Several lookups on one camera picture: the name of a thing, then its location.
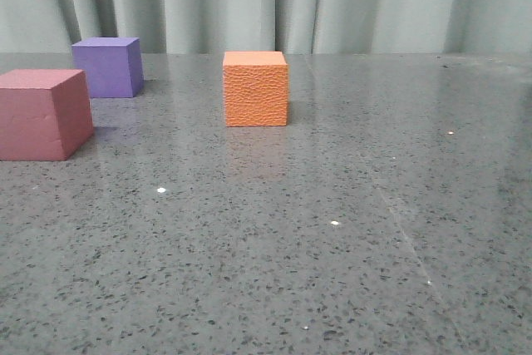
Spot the orange foam cube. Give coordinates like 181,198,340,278
223,51,288,127

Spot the pale green curtain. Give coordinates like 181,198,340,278
1,0,531,54

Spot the purple foam cube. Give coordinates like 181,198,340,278
71,37,144,98

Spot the pink-red foam cube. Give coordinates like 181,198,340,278
1,69,94,161

